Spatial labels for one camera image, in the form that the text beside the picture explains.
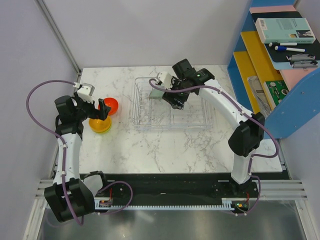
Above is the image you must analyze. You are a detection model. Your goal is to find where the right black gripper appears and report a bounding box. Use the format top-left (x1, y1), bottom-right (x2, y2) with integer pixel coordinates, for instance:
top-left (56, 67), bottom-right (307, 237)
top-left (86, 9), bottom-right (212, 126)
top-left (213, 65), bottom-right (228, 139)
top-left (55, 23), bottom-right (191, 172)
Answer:
top-left (162, 75), bottom-right (193, 110)

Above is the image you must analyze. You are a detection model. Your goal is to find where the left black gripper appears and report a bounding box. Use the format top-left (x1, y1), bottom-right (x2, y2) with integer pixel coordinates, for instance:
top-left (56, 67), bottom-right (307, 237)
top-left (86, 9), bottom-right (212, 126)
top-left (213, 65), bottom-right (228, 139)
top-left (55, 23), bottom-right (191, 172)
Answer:
top-left (73, 92), bottom-right (110, 122)

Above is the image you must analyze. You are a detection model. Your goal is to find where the red plastic bowl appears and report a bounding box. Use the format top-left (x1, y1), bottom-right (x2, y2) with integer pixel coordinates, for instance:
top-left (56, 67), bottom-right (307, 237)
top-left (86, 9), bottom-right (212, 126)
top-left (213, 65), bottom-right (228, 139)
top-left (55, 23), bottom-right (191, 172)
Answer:
top-left (103, 97), bottom-right (119, 116)

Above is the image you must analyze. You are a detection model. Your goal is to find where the yellow plastic bowl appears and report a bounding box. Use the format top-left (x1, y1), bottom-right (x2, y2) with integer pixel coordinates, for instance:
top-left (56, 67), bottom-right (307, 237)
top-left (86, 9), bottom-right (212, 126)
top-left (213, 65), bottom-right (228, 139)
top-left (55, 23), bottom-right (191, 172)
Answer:
top-left (88, 116), bottom-right (112, 133)

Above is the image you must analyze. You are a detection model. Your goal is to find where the green ceramic bowl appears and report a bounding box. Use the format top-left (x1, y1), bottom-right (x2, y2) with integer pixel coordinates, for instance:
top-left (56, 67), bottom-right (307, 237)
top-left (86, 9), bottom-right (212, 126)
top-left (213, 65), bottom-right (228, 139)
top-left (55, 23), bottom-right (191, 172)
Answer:
top-left (148, 88), bottom-right (165, 100)

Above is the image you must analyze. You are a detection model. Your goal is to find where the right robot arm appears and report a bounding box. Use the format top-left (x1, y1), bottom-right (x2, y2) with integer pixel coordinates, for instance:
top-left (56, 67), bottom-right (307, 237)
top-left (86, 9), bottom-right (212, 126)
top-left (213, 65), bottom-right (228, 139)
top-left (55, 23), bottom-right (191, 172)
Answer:
top-left (157, 59), bottom-right (265, 197)

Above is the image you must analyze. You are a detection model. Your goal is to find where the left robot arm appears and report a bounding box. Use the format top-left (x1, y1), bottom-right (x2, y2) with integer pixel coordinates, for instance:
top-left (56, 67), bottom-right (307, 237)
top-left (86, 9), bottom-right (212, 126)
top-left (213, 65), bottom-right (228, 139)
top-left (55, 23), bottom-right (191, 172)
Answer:
top-left (44, 94), bottom-right (111, 225)

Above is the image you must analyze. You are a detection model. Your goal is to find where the clear plastic dish rack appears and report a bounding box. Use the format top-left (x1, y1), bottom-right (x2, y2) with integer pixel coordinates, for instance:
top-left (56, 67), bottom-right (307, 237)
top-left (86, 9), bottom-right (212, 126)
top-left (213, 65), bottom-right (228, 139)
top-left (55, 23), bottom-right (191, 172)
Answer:
top-left (130, 77), bottom-right (213, 131)

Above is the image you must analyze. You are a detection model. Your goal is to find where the green plastic bowl underneath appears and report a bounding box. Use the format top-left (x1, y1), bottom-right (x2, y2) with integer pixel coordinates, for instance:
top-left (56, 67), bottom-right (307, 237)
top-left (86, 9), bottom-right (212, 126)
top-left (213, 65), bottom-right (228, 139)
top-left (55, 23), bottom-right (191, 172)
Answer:
top-left (91, 124), bottom-right (112, 134)

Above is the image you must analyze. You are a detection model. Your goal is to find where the blue wooden shelf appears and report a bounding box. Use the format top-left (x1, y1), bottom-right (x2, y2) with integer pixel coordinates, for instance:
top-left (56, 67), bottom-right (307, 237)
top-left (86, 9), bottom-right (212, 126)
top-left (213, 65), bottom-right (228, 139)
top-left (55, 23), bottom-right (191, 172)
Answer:
top-left (227, 0), bottom-right (320, 139)

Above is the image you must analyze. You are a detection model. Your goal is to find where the clear bag with spiral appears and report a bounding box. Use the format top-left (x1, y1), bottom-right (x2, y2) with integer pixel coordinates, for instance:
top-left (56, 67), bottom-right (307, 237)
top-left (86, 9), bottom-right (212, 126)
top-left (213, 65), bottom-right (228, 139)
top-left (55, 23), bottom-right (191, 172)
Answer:
top-left (247, 76), bottom-right (272, 118)

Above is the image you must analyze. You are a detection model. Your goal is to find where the green circuit board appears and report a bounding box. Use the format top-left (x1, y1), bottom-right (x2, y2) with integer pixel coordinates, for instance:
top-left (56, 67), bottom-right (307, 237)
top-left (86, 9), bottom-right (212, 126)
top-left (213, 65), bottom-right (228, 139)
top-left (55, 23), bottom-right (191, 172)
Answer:
top-left (263, 80), bottom-right (289, 110)

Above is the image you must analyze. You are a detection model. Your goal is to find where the white marker black cap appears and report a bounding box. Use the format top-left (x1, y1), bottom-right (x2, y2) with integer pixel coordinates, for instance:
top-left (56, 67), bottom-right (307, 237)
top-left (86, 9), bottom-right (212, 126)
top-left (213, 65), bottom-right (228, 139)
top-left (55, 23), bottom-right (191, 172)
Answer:
top-left (268, 42), bottom-right (298, 47)

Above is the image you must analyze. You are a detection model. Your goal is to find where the black clipboard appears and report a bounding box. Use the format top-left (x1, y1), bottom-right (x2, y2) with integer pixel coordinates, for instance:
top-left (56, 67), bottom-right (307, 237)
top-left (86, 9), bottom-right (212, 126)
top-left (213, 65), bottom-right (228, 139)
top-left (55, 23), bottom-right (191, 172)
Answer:
top-left (251, 11), bottom-right (320, 68)

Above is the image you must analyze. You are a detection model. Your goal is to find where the white marker blue cap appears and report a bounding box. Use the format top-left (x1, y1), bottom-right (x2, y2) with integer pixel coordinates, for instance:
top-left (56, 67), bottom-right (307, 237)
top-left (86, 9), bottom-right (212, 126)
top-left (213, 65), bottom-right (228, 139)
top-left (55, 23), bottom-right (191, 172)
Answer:
top-left (274, 46), bottom-right (306, 53)

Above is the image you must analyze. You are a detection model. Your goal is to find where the light green book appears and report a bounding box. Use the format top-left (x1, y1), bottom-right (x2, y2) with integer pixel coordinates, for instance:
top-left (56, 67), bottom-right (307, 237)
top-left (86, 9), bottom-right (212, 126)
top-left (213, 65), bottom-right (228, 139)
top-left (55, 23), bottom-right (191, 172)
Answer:
top-left (255, 18), bottom-right (316, 44)

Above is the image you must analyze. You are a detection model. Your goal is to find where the upper grey binder clip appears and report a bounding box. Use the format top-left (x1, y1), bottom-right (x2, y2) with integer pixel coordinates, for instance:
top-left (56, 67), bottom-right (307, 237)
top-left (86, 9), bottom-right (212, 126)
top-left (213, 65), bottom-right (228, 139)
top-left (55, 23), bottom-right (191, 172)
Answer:
top-left (286, 53), bottom-right (316, 62)

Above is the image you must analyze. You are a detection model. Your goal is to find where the grey binder clip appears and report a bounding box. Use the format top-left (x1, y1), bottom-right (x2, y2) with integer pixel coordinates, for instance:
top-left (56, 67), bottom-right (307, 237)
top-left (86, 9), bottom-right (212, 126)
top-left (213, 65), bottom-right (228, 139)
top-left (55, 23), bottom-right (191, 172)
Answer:
top-left (289, 60), bottom-right (318, 69)
top-left (286, 53), bottom-right (316, 62)

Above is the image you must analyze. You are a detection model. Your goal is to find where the lower grey binder clip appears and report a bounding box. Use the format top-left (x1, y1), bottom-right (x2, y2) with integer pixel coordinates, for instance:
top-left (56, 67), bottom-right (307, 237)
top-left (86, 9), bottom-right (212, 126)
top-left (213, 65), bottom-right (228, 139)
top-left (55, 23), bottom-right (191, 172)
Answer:
top-left (289, 60), bottom-right (318, 69)

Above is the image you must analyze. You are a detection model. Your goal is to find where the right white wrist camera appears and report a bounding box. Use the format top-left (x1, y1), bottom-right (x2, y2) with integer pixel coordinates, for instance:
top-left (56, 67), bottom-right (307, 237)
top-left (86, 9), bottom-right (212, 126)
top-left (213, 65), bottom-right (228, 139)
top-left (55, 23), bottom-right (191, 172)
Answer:
top-left (157, 71), bottom-right (173, 90)

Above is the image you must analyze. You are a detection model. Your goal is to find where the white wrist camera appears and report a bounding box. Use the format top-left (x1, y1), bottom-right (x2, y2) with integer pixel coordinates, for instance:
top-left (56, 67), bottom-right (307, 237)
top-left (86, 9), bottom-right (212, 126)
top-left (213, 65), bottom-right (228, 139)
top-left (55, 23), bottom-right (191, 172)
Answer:
top-left (157, 71), bottom-right (173, 90)
top-left (74, 82), bottom-right (95, 104)

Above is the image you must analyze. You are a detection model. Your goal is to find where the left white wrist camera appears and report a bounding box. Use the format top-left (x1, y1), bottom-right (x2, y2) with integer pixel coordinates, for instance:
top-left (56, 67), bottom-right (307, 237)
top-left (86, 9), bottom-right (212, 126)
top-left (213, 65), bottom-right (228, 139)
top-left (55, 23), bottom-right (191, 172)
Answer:
top-left (74, 82), bottom-right (95, 104)

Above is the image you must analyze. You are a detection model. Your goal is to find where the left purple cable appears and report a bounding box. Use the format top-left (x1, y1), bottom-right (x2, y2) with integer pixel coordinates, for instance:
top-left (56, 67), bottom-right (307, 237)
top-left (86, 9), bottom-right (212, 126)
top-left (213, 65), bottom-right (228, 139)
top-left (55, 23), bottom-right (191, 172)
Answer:
top-left (26, 79), bottom-right (134, 227)

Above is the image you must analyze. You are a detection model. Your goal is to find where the purple cable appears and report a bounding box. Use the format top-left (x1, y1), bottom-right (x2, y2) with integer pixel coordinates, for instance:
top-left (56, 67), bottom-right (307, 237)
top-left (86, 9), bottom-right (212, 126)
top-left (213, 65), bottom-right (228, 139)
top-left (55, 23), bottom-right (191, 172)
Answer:
top-left (148, 78), bottom-right (280, 217)
top-left (26, 79), bottom-right (134, 227)

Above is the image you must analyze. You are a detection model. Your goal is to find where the white slotted cable duct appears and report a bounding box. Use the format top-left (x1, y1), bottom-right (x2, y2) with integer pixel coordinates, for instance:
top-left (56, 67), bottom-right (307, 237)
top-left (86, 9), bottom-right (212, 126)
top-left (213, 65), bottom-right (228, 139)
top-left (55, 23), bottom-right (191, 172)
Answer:
top-left (94, 197), bottom-right (235, 213)

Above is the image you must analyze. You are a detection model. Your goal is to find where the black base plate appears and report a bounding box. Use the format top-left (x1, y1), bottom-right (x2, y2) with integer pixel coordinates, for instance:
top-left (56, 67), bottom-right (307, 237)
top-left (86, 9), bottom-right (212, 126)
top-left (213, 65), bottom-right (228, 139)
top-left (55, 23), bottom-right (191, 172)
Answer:
top-left (94, 172), bottom-right (261, 208)

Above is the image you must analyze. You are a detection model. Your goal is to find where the aluminium frame rail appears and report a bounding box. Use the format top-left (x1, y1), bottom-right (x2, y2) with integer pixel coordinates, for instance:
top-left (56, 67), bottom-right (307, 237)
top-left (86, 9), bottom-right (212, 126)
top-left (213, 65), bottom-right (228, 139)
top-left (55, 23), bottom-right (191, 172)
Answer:
top-left (34, 178), bottom-right (309, 200)

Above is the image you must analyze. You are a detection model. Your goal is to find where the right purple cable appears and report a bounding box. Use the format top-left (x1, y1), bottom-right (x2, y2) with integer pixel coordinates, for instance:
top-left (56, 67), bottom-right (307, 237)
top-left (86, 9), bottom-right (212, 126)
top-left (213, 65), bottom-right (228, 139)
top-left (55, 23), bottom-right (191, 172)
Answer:
top-left (148, 78), bottom-right (280, 217)

